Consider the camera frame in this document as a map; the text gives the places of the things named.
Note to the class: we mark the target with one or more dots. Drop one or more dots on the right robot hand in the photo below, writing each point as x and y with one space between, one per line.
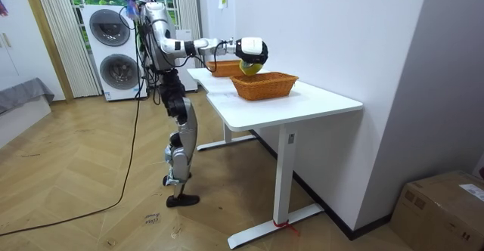
252 47

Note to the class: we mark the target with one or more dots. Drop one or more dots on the yellow soft toy fruit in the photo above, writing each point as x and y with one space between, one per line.
251 69

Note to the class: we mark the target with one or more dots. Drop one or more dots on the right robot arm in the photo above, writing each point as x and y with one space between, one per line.
171 46

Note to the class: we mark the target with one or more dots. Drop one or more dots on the woven orange wicker basket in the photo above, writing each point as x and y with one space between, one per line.
224 69
264 85

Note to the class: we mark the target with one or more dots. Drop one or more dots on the white desk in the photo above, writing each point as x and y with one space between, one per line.
287 109

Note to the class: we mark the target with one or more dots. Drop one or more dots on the white pleated curtain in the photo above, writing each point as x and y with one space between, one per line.
68 43
188 9

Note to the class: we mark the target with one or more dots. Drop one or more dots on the robot body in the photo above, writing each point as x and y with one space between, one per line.
159 31

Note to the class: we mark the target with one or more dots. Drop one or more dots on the robot legs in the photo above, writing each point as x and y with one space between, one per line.
186 130

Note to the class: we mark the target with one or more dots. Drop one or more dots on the white washing machine tower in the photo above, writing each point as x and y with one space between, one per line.
113 50

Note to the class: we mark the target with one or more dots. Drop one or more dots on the white wardrobe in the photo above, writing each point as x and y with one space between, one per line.
22 43

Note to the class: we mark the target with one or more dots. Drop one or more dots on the grey bed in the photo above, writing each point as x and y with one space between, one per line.
20 98

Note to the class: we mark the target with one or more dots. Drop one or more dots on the brown cardboard box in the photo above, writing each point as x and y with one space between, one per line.
442 213

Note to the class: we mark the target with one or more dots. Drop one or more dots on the wooden door frame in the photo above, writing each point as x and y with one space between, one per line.
47 39

